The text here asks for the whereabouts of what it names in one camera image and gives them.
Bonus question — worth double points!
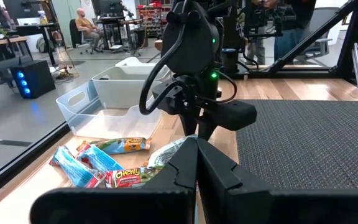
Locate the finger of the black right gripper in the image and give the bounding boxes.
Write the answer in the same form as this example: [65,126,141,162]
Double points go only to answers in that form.
[180,113,198,137]
[198,119,217,141]

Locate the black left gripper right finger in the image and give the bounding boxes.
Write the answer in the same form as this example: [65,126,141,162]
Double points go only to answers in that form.
[197,138,273,193]

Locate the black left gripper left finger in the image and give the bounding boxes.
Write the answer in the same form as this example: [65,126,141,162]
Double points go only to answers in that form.
[146,138,198,192]

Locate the white green granola bar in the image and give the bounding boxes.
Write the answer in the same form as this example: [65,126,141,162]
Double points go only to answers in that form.
[147,134,199,169]

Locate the blue green orange granola bar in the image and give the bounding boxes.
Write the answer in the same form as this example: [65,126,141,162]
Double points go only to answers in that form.
[75,137,152,156]

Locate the blue granola bar red ends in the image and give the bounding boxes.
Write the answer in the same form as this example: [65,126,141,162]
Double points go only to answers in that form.
[75,144,125,175]

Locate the red green Chewy bar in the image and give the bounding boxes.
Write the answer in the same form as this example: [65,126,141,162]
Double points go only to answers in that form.
[104,166,165,189]

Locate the clear plastic bin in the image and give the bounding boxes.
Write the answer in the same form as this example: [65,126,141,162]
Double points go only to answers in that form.
[55,80,163,140]

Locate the dark grey woven placemat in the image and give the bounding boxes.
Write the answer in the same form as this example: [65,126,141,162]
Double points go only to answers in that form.
[235,99,358,191]

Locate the beige plastic bin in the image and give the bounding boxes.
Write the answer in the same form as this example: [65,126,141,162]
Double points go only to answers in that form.
[91,66,172,110]

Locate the white plastic bin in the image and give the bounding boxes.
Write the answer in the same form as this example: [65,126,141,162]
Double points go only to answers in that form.
[115,56,167,75]

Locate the red parts shelf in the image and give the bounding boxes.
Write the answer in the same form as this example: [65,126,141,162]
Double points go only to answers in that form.
[137,1,165,38]

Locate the grey office chair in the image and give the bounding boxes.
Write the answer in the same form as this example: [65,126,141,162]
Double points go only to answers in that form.
[303,6,340,65]

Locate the black computer monitor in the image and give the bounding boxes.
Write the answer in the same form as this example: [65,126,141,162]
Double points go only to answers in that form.
[91,0,126,18]

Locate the black office chair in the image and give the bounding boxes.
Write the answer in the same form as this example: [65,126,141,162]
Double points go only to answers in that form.
[69,18,96,55]

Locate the black computer tower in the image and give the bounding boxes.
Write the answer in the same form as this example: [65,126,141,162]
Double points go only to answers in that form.
[10,60,57,100]

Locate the black standing desk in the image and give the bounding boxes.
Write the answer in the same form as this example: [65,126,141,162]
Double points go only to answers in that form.
[15,23,60,67]

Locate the yellow white bottle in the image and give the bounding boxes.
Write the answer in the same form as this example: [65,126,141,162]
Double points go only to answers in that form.
[37,10,48,25]

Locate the wooden side table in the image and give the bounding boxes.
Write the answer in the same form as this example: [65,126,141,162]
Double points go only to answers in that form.
[0,35,33,63]

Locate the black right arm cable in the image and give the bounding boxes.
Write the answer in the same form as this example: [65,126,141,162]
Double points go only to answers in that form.
[138,0,188,116]

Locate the tangled floor cables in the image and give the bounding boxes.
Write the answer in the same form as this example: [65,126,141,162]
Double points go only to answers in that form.
[50,63,80,80]

